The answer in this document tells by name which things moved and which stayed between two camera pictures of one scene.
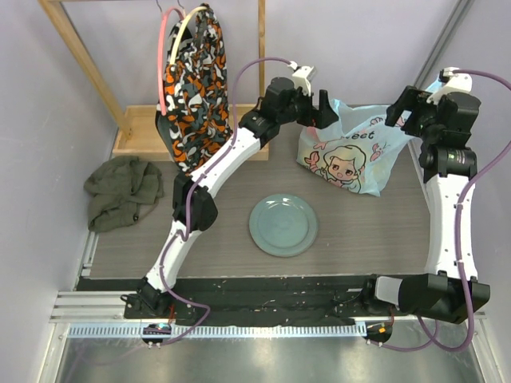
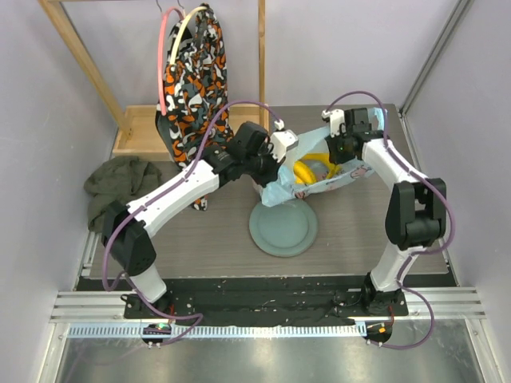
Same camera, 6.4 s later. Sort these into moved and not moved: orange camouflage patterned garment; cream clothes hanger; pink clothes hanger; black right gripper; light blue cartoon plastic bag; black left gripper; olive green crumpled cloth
Moved: black right gripper; black left gripper; light blue cartoon plastic bag
Not moved: olive green crumpled cloth; cream clothes hanger; pink clothes hanger; orange camouflage patterned garment
